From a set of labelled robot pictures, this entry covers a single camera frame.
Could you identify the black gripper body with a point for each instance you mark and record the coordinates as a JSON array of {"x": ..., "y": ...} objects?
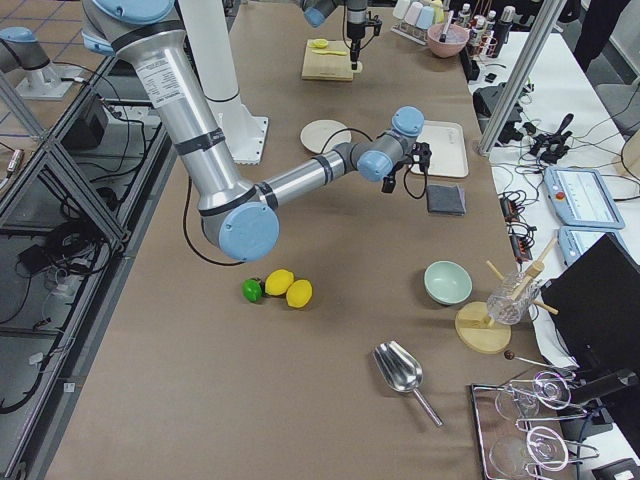
[
  {"x": 387, "y": 185},
  {"x": 354, "y": 35}
]

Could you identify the cream round plate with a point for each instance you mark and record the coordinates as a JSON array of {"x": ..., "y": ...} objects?
[{"x": 320, "y": 136}]

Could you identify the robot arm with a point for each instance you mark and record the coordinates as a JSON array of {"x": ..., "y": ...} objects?
[
  {"x": 237, "y": 215},
  {"x": 316, "y": 12}
]

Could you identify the cream rectangular tray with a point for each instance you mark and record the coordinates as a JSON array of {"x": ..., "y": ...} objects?
[{"x": 446, "y": 142}]

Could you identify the wooden cutting board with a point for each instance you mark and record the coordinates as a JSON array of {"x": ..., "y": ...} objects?
[{"x": 326, "y": 67}]

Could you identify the yellow plastic knife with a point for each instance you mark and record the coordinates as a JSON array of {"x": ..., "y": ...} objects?
[{"x": 329, "y": 52}]

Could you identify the lemon slices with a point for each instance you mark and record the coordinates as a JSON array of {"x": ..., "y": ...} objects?
[{"x": 318, "y": 43}]

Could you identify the white plastic cup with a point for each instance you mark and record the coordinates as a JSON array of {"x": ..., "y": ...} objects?
[{"x": 400, "y": 9}]

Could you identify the grey folded cloth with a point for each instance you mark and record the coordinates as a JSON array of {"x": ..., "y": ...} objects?
[{"x": 446, "y": 200}]

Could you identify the pink plastic cup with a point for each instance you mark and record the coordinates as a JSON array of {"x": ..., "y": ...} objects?
[{"x": 414, "y": 14}]

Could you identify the white cup rack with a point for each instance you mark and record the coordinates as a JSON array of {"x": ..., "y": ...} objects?
[{"x": 410, "y": 32}]

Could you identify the blue plastic cup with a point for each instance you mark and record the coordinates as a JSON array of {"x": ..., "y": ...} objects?
[{"x": 425, "y": 18}]

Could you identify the metal ice tongs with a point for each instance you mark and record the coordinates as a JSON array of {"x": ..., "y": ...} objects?
[{"x": 446, "y": 25}]

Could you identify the yellow plastic cup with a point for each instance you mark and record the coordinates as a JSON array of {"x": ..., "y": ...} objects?
[{"x": 438, "y": 8}]

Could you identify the pink bowl with ice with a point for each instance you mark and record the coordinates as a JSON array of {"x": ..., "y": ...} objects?
[{"x": 456, "y": 39}]

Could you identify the mint green bowl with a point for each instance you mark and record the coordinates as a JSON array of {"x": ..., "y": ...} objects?
[{"x": 447, "y": 282}]

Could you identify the whole yellow lemon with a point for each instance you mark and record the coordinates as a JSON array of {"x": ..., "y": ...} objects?
[{"x": 278, "y": 282}]

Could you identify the clear glass cup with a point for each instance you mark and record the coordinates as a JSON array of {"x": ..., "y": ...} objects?
[{"x": 508, "y": 303}]

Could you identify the wooden cup stand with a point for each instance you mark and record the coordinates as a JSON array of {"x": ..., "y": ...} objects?
[{"x": 482, "y": 334}]

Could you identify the green lime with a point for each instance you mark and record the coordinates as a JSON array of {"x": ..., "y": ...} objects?
[{"x": 254, "y": 290}]

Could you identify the metal scoop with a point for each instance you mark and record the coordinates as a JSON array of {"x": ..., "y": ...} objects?
[{"x": 403, "y": 373}]

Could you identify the blue teach pendant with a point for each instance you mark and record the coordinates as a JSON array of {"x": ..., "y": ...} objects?
[
  {"x": 581, "y": 198},
  {"x": 575, "y": 241}
]

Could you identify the person in black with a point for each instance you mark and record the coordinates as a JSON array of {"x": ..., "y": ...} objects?
[{"x": 597, "y": 27}]

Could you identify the white pedestal column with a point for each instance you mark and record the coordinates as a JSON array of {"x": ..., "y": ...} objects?
[{"x": 208, "y": 36}]

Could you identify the aluminium frame post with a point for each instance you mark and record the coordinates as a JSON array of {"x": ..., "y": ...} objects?
[{"x": 541, "y": 29}]

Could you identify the wire glass rack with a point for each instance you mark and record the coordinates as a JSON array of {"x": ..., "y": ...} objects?
[{"x": 518, "y": 426}]

